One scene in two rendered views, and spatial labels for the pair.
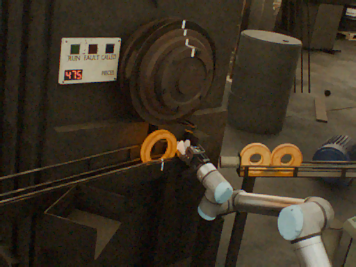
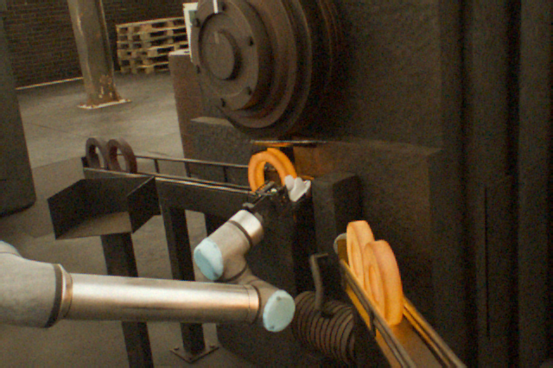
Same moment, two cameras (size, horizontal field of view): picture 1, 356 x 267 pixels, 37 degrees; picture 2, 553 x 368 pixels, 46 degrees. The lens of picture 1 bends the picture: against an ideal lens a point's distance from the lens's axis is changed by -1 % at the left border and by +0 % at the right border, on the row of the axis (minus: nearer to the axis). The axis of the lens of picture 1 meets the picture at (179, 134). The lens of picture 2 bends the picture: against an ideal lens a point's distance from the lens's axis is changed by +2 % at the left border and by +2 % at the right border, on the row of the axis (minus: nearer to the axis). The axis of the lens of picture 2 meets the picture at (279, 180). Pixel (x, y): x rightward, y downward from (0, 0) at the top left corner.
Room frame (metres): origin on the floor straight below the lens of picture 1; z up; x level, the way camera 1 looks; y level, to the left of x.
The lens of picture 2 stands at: (2.36, -1.62, 1.27)
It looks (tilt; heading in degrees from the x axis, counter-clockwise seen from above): 17 degrees down; 92
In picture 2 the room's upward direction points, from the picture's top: 6 degrees counter-clockwise
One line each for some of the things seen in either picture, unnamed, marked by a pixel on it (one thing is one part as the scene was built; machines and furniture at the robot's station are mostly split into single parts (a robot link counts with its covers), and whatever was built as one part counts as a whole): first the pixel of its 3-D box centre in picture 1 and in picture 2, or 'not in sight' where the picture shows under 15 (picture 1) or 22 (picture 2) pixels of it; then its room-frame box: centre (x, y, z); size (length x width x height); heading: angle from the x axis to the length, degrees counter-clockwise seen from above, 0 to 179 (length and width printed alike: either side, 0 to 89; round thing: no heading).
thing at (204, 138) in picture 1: (193, 155); (338, 219); (2.44, -0.08, 0.68); 0.11 x 0.08 x 0.24; 42
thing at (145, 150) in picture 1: (158, 149); (272, 180); (2.27, 0.08, 0.75); 0.18 x 0.03 x 0.18; 131
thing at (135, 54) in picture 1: (171, 72); (257, 49); (2.27, 0.08, 1.11); 0.47 x 0.06 x 0.47; 132
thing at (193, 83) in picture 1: (185, 79); (227, 54); (2.20, 0.01, 1.11); 0.28 x 0.06 x 0.28; 132
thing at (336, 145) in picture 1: (338, 157); not in sight; (4.09, -1.30, 0.17); 0.57 x 0.31 x 0.34; 152
